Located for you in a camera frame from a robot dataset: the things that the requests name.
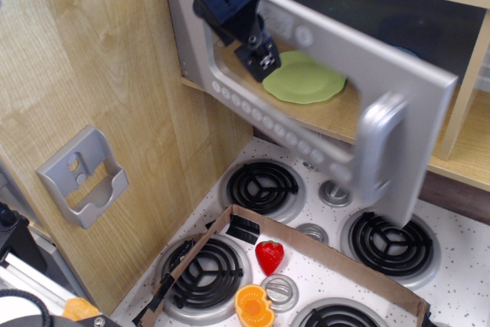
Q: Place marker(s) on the black back-left stove burner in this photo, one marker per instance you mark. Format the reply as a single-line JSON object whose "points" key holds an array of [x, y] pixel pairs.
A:
{"points": [[268, 187]]}

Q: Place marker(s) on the blue bowl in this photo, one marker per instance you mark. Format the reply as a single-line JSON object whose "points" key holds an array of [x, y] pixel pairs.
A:
{"points": [[408, 52]]}

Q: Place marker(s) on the silver front stove knob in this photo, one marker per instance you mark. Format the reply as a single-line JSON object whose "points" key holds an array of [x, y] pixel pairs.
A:
{"points": [[282, 291]]}

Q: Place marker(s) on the green plate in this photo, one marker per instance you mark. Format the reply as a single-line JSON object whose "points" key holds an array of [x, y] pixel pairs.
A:
{"points": [[303, 80]]}

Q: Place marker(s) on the black front-left stove burner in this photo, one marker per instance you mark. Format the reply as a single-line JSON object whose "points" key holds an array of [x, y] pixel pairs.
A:
{"points": [[204, 293]]}

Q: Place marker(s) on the orange half fruit toy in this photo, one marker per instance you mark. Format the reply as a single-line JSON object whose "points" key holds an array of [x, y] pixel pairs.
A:
{"points": [[253, 306]]}

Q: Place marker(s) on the silver middle stove knob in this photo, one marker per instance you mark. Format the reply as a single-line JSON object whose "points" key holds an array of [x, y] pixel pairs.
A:
{"points": [[315, 232]]}

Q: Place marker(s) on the black back-right stove burner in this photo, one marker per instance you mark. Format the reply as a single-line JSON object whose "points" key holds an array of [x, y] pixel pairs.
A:
{"points": [[410, 255]]}

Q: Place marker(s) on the grey wall phone holder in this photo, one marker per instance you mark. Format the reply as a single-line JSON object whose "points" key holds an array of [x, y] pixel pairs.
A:
{"points": [[70, 167]]}

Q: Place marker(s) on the silver stove knob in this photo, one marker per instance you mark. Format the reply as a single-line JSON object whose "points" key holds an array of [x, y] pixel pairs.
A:
{"points": [[282, 291], [315, 232], [334, 195]]}

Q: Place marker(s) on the silver back stove knob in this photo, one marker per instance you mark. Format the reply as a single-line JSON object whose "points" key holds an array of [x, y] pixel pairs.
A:
{"points": [[334, 195]]}

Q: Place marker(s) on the brown cardboard barrier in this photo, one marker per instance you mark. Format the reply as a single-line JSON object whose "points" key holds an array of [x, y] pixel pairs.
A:
{"points": [[360, 274]]}

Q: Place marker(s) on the red strawberry toy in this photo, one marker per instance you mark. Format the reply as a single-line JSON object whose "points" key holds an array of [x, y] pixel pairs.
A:
{"points": [[269, 255]]}

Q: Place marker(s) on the yellow-orange toy at corner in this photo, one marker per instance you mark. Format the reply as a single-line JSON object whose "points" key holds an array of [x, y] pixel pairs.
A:
{"points": [[77, 309]]}

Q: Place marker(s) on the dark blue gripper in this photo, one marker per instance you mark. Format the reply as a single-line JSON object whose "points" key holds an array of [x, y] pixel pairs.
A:
{"points": [[238, 20]]}

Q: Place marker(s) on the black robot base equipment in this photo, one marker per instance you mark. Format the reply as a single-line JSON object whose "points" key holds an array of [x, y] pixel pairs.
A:
{"points": [[28, 296]]}

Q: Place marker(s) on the black front-right stove burner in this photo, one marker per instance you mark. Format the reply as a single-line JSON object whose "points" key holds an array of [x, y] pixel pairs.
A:
{"points": [[336, 311]]}

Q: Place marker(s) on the silver microwave door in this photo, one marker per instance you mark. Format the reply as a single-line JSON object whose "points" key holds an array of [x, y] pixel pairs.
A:
{"points": [[374, 138]]}

